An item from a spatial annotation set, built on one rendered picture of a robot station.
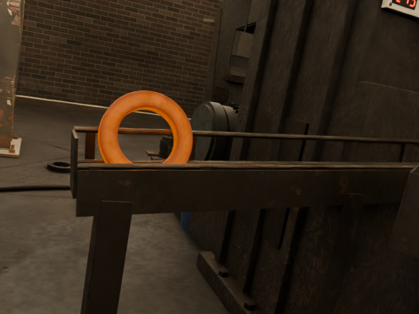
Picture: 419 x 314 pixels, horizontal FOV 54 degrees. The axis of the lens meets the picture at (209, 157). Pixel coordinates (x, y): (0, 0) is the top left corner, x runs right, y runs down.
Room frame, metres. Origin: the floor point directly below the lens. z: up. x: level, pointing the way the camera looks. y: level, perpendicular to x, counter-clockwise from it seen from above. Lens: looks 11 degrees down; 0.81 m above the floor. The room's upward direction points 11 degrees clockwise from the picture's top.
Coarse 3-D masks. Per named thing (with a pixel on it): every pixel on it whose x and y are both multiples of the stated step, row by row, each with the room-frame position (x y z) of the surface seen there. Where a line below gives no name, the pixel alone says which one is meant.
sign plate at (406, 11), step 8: (384, 0) 1.10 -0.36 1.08; (392, 0) 1.09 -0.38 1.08; (400, 0) 1.10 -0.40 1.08; (408, 0) 1.11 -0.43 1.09; (416, 0) 1.12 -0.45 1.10; (384, 8) 1.10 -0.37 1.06; (392, 8) 1.09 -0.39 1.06; (400, 8) 1.11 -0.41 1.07; (408, 8) 1.12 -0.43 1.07; (416, 8) 1.13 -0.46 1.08; (408, 16) 1.14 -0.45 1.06; (416, 16) 1.13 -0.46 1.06
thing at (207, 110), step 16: (208, 112) 2.15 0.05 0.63; (224, 112) 2.15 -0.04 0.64; (192, 128) 2.32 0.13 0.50; (208, 128) 2.11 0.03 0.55; (224, 128) 2.09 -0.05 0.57; (208, 144) 2.08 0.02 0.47; (224, 144) 2.08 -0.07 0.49; (208, 160) 2.10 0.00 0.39; (224, 160) 2.13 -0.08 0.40; (192, 224) 1.99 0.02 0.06; (208, 224) 1.82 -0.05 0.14; (208, 240) 1.79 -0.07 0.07
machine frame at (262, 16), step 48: (288, 0) 1.50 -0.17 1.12; (336, 0) 1.26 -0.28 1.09; (288, 48) 1.44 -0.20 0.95; (336, 48) 1.17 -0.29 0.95; (384, 48) 1.12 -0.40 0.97; (288, 96) 1.35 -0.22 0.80; (336, 96) 1.17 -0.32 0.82; (384, 96) 1.07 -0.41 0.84; (240, 144) 1.56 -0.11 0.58; (288, 144) 1.31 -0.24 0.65; (336, 144) 1.13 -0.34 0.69; (384, 144) 1.09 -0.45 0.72; (240, 240) 1.48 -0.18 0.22; (288, 240) 1.18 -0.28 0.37; (384, 240) 1.13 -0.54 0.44; (240, 288) 1.36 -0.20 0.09; (288, 288) 1.17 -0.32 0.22; (384, 288) 1.15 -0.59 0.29
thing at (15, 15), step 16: (0, 0) 2.84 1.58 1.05; (16, 0) 2.86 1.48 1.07; (0, 16) 2.84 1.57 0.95; (16, 16) 2.87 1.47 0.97; (0, 32) 2.85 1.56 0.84; (16, 32) 2.89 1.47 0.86; (0, 48) 2.85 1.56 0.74; (16, 48) 2.89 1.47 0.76; (0, 64) 2.85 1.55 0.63; (16, 64) 2.89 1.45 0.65; (0, 80) 2.86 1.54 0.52; (16, 80) 3.17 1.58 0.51; (0, 96) 2.86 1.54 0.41; (0, 112) 2.86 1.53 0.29; (0, 128) 2.87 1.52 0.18; (0, 144) 2.87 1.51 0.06; (16, 144) 3.10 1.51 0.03
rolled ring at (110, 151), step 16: (128, 96) 0.78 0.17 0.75; (144, 96) 0.79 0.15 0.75; (160, 96) 0.80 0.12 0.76; (112, 112) 0.75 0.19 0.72; (128, 112) 0.77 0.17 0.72; (160, 112) 0.81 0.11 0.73; (176, 112) 0.81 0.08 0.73; (112, 128) 0.74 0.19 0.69; (176, 128) 0.80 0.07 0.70; (112, 144) 0.74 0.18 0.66; (176, 144) 0.79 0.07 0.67; (192, 144) 0.80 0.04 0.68; (112, 160) 0.73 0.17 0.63; (128, 160) 0.74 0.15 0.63; (176, 160) 0.78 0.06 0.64
